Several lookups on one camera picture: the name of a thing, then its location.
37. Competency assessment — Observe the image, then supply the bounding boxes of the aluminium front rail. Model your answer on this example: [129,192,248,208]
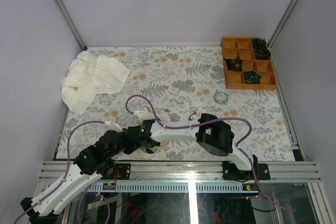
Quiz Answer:
[36,159,322,183]

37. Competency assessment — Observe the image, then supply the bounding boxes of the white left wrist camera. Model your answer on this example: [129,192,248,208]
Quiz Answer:
[104,121,123,132]

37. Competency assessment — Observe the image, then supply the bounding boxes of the crumpled white cloth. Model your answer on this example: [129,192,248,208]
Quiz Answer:
[61,51,130,115]

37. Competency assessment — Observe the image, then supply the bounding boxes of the black flower orange dots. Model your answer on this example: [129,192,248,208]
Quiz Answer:
[224,58,243,72]

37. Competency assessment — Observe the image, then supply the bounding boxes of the beige round jewelry case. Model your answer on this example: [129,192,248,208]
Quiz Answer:
[135,141,170,159]

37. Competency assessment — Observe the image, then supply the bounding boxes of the green beaded bracelet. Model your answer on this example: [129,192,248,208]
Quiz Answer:
[213,91,228,104]

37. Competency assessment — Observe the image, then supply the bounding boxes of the wooden compartment tray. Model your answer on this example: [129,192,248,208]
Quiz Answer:
[221,37,277,91]

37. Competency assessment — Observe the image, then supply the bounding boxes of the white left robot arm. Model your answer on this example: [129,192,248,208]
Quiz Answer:
[20,130,125,223]

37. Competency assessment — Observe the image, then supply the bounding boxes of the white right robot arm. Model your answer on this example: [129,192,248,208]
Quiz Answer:
[124,113,258,179]

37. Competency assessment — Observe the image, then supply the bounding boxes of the black fabric flower top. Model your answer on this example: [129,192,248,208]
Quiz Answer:
[251,38,267,49]

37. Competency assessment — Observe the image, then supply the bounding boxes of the black flower yellow green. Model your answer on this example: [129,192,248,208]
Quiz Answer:
[243,70,261,84]

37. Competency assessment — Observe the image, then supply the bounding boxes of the black fabric flower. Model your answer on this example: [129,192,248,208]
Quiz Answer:
[254,47,271,60]
[251,38,267,49]

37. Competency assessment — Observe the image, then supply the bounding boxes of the floral patterned table mat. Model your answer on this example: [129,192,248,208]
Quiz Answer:
[55,47,295,162]

